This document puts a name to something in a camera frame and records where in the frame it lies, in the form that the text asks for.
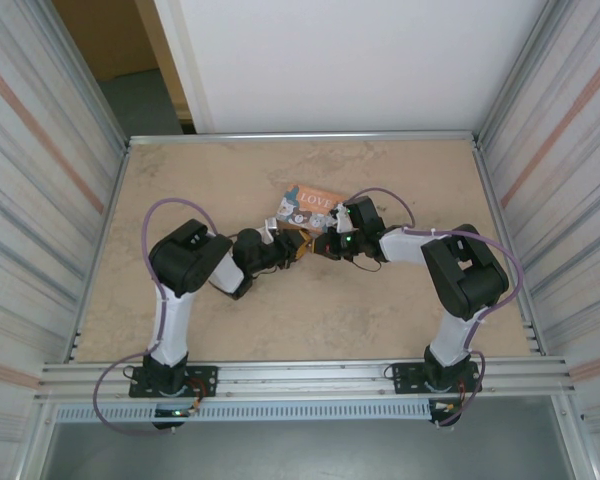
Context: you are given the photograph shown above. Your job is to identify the aluminium mounting rail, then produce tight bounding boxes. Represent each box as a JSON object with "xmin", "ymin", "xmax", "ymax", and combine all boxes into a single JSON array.
[{"xmin": 38, "ymin": 355, "xmax": 579, "ymax": 401}]

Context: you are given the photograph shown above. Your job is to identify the aluminium frame side rail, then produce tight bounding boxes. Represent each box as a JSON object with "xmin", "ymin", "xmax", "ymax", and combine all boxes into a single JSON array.
[
  {"xmin": 71, "ymin": 144, "xmax": 131, "ymax": 362},
  {"xmin": 472, "ymin": 142, "xmax": 544, "ymax": 356}
]

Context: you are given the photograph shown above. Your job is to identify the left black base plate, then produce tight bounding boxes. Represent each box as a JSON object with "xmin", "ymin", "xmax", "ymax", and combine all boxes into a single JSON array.
[{"xmin": 127, "ymin": 365, "xmax": 219, "ymax": 399}]

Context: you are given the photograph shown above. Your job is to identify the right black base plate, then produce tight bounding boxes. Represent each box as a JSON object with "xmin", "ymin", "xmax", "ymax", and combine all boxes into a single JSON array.
[{"xmin": 383, "ymin": 360, "xmax": 484, "ymax": 396}]

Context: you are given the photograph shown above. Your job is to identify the green-lit circuit board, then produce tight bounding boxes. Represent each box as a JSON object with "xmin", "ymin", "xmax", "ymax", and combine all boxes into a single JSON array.
[{"xmin": 152, "ymin": 407, "xmax": 201, "ymax": 419}]

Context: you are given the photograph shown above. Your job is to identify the translucent striped enclosure panel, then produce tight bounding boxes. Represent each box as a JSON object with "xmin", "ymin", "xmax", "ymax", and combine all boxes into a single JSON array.
[
  {"xmin": 0, "ymin": 0, "xmax": 131, "ymax": 480},
  {"xmin": 472, "ymin": 0, "xmax": 600, "ymax": 480}
]

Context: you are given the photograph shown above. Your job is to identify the slotted grey cable duct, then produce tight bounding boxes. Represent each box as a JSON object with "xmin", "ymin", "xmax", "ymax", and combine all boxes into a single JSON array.
[{"xmin": 54, "ymin": 401, "xmax": 434, "ymax": 422}]

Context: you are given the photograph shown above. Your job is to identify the orange LOVE bear tin box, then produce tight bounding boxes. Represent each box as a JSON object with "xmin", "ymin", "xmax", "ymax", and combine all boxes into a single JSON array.
[{"xmin": 274, "ymin": 182, "xmax": 354, "ymax": 239}]

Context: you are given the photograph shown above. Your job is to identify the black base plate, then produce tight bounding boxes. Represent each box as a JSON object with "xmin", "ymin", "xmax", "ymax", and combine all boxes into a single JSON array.
[
  {"xmin": 127, "ymin": 365, "xmax": 219, "ymax": 399},
  {"xmin": 383, "ymin": 360, "xmax": 484, "ymax": 396}
]

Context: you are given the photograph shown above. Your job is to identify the aluminium table frame bar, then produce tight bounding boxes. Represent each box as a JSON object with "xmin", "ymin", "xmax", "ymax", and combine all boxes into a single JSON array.
[{"xmin": 127, "ymin": 130, "xmax": 481, "ymax": 147}]

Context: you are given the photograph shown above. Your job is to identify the red orange base wires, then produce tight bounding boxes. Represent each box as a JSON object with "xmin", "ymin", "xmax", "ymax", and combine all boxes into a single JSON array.
[
  {"xmin": 189, "ymin": 377, "xmax": 216, "ymax": 414},
  {"xmin": 439, "ymin": 379, "xmax": 474, "ymax": 414}
]

